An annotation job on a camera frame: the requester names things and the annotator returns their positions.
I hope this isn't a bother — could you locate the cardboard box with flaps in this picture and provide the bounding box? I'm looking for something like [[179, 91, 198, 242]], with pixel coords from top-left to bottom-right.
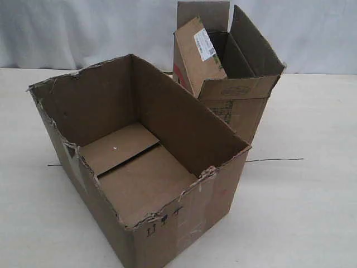
[[173, 1, 285, 142]]

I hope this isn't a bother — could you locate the thin dark line marking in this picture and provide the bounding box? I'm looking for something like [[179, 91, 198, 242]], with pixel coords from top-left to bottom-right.
[[47, 157, 304, 167]]

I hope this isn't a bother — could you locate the torn cardboard box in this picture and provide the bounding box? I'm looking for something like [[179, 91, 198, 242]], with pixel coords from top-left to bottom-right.
[[28, 54, 251, 267]]

